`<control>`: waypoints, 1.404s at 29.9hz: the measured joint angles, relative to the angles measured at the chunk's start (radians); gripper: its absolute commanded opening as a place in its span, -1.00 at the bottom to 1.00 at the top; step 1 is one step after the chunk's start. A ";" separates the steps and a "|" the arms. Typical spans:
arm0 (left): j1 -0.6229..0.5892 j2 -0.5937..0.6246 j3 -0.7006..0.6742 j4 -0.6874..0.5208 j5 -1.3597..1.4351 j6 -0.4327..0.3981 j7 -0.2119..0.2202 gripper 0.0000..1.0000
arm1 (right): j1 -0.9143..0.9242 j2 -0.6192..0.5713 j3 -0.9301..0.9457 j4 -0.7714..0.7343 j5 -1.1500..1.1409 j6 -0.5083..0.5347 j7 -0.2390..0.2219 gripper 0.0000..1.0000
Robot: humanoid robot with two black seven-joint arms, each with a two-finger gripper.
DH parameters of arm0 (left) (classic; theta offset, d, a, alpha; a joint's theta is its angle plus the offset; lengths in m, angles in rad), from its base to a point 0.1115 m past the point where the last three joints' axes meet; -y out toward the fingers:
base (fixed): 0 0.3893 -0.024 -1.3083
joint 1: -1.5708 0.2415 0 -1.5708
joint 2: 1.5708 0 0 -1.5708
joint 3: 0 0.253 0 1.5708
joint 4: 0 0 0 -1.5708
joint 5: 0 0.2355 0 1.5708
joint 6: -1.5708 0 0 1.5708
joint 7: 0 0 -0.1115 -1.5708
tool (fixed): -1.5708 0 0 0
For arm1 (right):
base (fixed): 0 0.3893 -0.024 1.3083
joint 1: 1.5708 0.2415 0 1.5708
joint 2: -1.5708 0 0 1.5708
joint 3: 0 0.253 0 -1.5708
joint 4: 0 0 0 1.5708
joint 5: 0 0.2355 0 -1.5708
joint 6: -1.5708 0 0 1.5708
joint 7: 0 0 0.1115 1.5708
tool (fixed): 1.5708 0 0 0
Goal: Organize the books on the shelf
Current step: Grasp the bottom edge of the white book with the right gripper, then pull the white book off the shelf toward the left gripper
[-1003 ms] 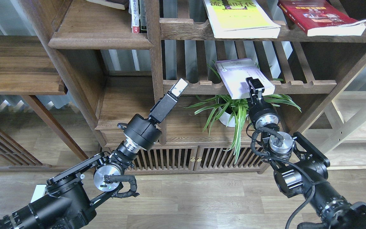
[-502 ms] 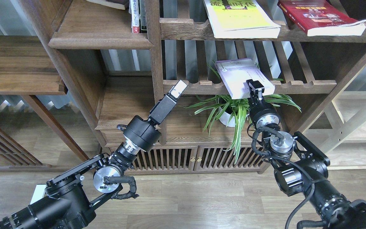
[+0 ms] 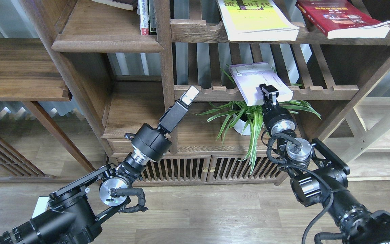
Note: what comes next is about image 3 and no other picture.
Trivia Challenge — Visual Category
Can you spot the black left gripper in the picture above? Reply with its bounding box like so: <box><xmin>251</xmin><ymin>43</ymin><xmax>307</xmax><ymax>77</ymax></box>
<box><xmin>124</xmin><ymin>85</ymin><xmax>200</xmax><ymax>163</ymax></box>

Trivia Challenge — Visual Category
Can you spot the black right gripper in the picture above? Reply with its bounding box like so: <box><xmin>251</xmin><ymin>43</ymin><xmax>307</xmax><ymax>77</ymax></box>
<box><xmin>259</xmin><ymin>84</ymin><xmax>297</xmax><ymax>136</ymax></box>

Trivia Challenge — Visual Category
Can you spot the purple white book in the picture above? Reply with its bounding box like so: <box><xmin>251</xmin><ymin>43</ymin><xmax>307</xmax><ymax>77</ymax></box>
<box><xmin>229</xmin><ymin>62</ymin><xmax>294</xmax><ymax>106</ymax></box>

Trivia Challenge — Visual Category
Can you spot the yellow green book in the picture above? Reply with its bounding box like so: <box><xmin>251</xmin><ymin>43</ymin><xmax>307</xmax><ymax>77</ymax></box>
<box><xmin>217</xmin><ymin>0</ymin><xmax>299</xmax><ymax>41</ymax></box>

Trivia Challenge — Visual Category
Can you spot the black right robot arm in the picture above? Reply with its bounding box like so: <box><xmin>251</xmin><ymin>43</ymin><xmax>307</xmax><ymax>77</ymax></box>
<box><xmin>259</xmin><ymin>84</ymin><xmax>390</xmax><ymax>244</ymax></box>

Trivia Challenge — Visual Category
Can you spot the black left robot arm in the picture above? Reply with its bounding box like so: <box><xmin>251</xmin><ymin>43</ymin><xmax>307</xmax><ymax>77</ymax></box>
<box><xmin>0</xmin><ymin>86</ymin><xmax>199</xmax><ymax>244</ymax></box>

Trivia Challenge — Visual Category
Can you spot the green spider plant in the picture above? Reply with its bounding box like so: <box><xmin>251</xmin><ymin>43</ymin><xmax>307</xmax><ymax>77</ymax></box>
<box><xmin>202</xmin><ymin>62</ymin><xmax>321</xmax><ymax>171</ymax></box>

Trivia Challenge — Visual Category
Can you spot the white plant pot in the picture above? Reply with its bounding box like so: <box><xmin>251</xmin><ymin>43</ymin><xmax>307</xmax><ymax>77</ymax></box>
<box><xmin>233</xmin><ymin>105</ymin><xmax>264</xmax><ymax>136</ymax></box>

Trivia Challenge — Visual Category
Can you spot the dark upright book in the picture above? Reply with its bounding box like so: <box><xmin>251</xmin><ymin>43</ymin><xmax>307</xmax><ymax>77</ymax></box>
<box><xmin>148</xmin><ymin>0</ymin><xmax>157</xmax><ymax>35</ymax></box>

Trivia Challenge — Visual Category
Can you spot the dark wooden bookshelf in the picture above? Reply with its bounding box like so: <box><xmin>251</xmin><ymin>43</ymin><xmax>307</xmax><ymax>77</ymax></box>
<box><xmin>16</xmin><ymin>0</ymin><xmax>390</xmax><ymax>190</ymax></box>

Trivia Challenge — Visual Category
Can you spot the red white upright book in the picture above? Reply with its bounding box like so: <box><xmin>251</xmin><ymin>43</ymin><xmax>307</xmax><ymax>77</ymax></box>
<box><xmin>137</xmin><ymin>0</ymin><xmax>150</xmax><ymax>36</ymax></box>

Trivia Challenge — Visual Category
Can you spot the white floor bar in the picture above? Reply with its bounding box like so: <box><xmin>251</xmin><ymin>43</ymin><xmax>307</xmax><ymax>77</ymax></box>
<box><xmin>31</xmin><ymin>196</ymin><xmax>49</xmax><ymax>218</ymax></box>

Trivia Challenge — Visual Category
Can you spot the wooden slatted rack left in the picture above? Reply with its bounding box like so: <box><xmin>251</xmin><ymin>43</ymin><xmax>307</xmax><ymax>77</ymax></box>
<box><xmin>0</xmin><ymin>137</ymin><xmax>61</xmax><ymax>182</ymax></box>

